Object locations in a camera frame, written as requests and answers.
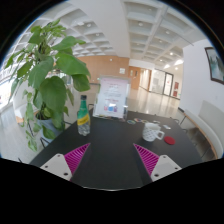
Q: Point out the flat round red coaster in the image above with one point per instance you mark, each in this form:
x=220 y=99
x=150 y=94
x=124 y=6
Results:
x=169 y=140

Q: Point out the recessed ceiling lights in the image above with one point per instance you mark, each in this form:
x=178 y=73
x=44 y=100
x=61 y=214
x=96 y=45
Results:
x=140 y=24

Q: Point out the small round colourful sticker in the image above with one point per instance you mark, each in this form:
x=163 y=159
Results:
x=144 y=121
x=137 y=119
x=131 y=122

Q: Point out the large green leafy plant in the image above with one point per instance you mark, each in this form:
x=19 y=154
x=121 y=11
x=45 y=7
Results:
x=50 y=90

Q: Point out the grey plant pot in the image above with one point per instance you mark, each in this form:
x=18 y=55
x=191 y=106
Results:
x=50 y=126

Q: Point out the white dotted mug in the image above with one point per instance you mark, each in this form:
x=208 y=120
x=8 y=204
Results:
x=150 y=132

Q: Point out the clear acrylic sign stand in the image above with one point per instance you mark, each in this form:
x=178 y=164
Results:
x=111 y=96

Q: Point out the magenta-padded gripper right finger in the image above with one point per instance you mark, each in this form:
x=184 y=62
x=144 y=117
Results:
x=148 y=158

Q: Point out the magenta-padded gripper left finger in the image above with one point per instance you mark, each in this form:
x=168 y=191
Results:
x=76 y=156

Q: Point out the long white bench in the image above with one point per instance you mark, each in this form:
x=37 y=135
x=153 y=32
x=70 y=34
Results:
x=208 y=121

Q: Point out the framed landscape picture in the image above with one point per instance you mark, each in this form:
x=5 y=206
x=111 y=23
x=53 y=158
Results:
x=216 y=65

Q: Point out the green drink bottle black cap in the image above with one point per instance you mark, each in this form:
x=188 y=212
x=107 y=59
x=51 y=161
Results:
x=83 y=115

